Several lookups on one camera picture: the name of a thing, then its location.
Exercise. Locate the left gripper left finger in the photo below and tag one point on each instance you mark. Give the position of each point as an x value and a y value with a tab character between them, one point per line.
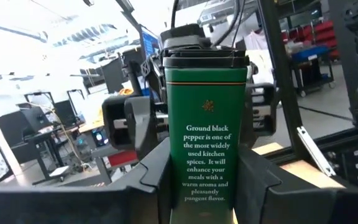
73	208

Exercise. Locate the black aluminium table frame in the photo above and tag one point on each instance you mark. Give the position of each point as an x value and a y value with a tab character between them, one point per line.
281	77

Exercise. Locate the red storage bins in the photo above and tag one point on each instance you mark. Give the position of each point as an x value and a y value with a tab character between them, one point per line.
322	29

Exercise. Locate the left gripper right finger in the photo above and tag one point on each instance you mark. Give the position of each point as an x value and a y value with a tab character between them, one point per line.
306	208

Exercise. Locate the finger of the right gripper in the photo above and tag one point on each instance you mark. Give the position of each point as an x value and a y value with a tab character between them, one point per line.
263	109
138	124

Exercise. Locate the black panel white labels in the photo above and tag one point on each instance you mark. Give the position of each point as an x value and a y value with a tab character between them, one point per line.
343	161

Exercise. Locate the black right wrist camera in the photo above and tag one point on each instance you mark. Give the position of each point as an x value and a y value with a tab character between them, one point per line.
182	35

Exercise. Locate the green tin black lid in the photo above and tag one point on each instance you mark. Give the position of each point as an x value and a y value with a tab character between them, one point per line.
207	140

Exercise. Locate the white strip on frame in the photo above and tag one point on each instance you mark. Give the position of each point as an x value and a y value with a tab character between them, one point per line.
315	152

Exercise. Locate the blue bin cart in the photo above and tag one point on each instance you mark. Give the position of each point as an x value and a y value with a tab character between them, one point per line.
309	53

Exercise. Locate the black desk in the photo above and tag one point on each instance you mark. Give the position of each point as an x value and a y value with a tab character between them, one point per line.
36	118

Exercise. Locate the blue monitor screen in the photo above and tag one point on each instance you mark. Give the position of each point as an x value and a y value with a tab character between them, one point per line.
150	43

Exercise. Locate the red box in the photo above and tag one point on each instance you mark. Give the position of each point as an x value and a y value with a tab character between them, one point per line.
123	158

